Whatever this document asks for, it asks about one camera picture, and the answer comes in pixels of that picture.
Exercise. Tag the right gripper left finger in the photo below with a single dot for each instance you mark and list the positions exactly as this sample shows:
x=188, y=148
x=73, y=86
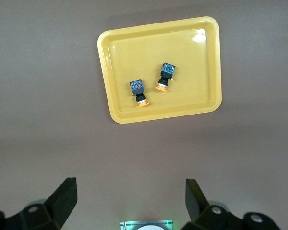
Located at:
x=55, y=206

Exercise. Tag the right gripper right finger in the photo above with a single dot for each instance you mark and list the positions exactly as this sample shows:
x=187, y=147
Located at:
x=199, y=210

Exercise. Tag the yellow push button red-marked label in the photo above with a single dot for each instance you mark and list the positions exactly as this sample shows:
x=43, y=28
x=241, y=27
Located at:
x=138, y=89

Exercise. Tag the yellow push button green-marked label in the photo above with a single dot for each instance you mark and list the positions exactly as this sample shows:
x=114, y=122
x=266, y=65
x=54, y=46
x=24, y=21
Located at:
x=166, y=73

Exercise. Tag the silver device with green light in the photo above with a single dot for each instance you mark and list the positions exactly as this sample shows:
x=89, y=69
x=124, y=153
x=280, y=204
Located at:
x=146, y=225

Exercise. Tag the yellow plastic tray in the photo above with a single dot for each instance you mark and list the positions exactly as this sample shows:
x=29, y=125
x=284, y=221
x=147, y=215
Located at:
x=187, y=60

